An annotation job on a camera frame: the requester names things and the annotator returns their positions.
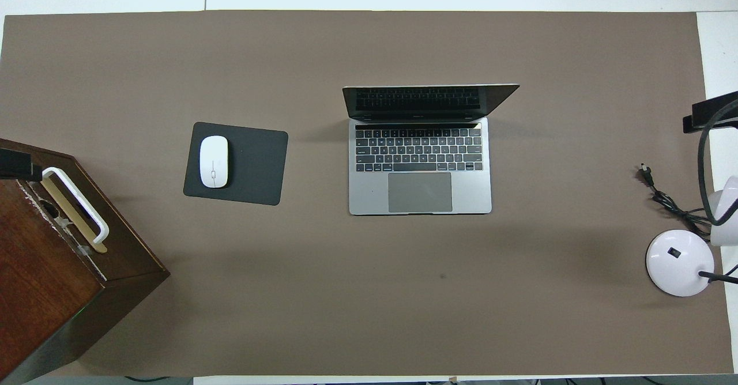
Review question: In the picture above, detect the black mouse pad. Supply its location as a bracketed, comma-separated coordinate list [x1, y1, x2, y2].
[183, 122, 289, 206]

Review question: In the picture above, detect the black lamp power cable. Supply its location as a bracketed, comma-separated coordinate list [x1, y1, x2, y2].
[639, 164, 716, 237]

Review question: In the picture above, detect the white computer mouse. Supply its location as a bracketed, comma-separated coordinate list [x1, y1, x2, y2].
[199, 135, 229, 189]

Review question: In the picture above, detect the white box handle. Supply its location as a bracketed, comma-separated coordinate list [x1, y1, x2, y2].
[42, 167, 110, 244]

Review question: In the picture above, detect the grey aluminium laptop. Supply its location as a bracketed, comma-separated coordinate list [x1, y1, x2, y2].
[342, 84, 521, 217]

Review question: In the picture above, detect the gold handle backing plate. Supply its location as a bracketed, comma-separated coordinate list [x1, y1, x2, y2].
[39, 176, 108, 254]

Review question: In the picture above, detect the dark brown wooden box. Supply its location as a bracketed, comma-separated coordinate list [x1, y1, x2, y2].
[0, 137, 171, 383]

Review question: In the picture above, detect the brown table mat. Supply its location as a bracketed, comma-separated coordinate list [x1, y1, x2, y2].
[0, 10, 734, 377]

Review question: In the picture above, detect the white desk lamp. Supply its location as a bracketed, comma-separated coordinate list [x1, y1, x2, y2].
[646, 176, 738, 297]

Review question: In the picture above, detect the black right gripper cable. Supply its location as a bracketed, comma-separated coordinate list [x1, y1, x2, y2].
[697, 98, 738, 227]

